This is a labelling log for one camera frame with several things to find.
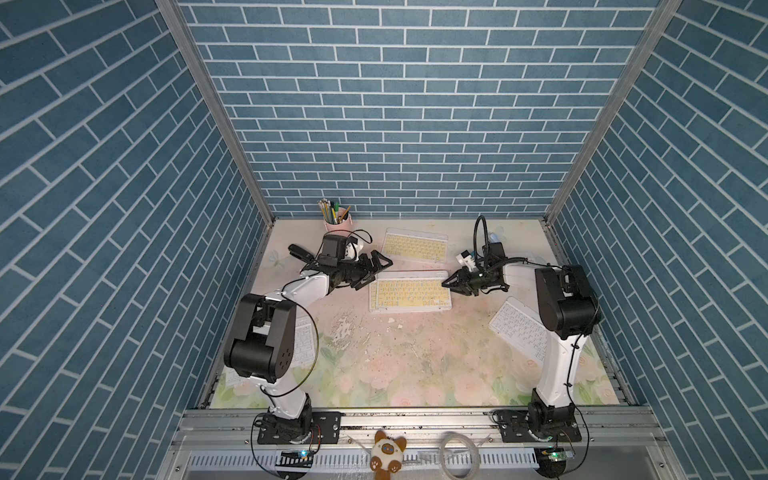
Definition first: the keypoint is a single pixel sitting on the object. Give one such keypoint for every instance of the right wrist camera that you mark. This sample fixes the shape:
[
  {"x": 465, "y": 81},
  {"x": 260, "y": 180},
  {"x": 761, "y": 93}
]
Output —
[{"x": 490, "y": 254}]

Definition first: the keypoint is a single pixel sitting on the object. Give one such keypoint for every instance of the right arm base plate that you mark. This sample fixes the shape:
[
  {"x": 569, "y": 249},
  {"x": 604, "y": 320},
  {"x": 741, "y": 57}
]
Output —
[{"x": 522, "y": 425}]

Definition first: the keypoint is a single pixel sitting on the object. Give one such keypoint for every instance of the pink pencil cup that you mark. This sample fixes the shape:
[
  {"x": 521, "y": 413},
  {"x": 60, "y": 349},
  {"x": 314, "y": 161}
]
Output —
[{"x": 345, "y": 225}]

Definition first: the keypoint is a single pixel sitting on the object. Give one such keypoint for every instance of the yellow keyboard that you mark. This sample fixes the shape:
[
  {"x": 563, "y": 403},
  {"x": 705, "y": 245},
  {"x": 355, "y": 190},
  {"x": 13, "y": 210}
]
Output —
[
  {"x": 409, "y": 292},
  {"x": 416, "y": 246}
]

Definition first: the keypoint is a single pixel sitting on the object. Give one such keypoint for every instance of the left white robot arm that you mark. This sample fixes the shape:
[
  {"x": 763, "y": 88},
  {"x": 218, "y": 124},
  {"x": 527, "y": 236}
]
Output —
[{"x": 279, "y": 309}]

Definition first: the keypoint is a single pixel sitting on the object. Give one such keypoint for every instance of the white keyboard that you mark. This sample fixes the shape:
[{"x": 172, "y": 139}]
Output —
[
  {"x": 522, "y": 328},
  {"x": 305, "y": 342}
]

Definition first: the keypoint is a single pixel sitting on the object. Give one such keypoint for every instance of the pink keyboard right back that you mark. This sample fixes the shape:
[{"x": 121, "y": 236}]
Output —
[{"x": 519, "y": 274}]

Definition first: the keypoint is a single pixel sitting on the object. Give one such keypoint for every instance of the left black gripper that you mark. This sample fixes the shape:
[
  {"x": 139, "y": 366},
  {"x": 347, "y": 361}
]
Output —
[{"x": 366, "y": 270}]

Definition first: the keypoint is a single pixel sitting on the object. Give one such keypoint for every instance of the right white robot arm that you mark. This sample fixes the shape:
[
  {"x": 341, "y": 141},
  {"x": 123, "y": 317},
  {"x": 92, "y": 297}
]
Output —
[{"x": 568, "y": 309}]

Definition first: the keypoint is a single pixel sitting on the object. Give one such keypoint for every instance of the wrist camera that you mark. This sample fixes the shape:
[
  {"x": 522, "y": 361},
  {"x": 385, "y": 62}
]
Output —
[
  {"x": 336, "y": 248},
  {"x": 490, "y": 254}
]

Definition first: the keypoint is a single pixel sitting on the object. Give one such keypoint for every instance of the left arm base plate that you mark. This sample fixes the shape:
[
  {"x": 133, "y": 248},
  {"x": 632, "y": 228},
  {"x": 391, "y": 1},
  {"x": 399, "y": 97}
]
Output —
[{"x": 273, "y": 430}]

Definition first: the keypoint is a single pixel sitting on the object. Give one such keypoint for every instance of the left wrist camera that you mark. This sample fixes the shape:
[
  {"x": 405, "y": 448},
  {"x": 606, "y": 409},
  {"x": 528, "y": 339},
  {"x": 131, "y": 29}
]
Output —
[{"x": 336, "y": 248}]

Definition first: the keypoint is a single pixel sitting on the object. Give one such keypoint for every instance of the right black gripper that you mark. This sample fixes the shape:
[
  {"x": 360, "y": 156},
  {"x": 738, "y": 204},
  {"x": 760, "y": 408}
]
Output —
[{"x": 462, "y": 284}]

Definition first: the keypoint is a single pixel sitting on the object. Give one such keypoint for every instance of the plush toy cat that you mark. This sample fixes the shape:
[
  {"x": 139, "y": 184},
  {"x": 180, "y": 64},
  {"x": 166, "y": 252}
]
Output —
[{"x": 387, "y": 455}]

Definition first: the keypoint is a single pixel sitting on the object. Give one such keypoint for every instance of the aluminium front rail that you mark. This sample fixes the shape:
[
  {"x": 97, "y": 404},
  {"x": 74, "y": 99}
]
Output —
[{"x": 618, "y": 442}]

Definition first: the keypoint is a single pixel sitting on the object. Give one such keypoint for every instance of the pencils in cup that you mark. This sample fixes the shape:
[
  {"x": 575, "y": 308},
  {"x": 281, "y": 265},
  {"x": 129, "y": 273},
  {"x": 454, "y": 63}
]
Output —
[{"x": 332, "y": 212}]

